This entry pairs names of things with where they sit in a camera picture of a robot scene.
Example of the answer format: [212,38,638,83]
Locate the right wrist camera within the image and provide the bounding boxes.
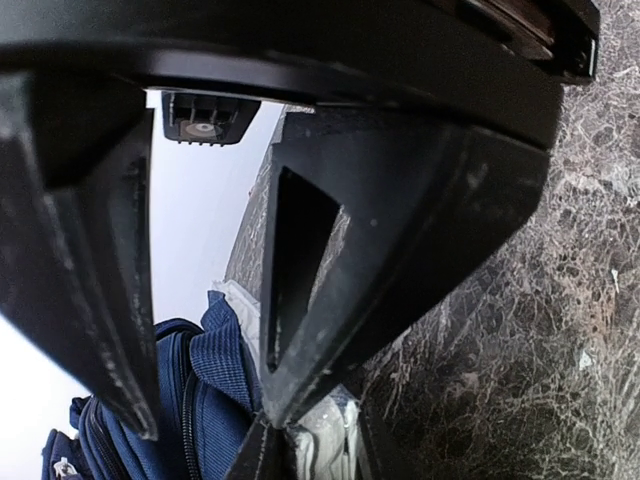
[161,92,261,146]

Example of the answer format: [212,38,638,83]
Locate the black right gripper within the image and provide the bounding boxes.
[1,1,600,148]

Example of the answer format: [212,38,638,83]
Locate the navy blue student backpack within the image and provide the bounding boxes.
[41,290,260,479]

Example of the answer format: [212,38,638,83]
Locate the blue card packet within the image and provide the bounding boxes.
[212,280,359,479]

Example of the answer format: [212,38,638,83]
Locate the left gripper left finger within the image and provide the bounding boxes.
[225,412,298,480]

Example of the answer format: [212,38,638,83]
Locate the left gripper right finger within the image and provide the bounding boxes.
[355,402,415,480]

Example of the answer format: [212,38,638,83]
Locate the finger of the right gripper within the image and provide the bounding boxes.
[260,109,549,428]
[1,71,160,440]

